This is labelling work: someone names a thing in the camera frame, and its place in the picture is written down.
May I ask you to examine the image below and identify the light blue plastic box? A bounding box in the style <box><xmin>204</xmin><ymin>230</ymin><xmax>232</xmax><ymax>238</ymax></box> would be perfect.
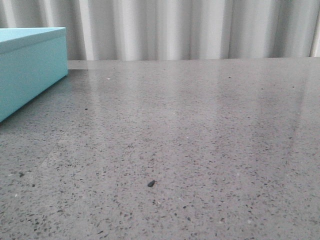
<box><xmin>0</xmin><ymin>27</ymin><xmax>68</xmax><ymax>120</ymax></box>

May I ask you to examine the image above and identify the small black debris piece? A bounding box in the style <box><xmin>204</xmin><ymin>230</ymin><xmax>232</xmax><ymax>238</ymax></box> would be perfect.
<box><xmin>147</xmin><ymin>180</ymin><xmax>156</xmax><ymax>187</ymax></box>

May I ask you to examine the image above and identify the grey pleated curtain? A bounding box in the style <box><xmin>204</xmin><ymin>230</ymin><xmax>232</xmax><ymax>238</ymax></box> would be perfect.
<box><xmin>0</xmin><ymin>0</ymin><xmax>320</xmax><ymax>61</ymax></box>

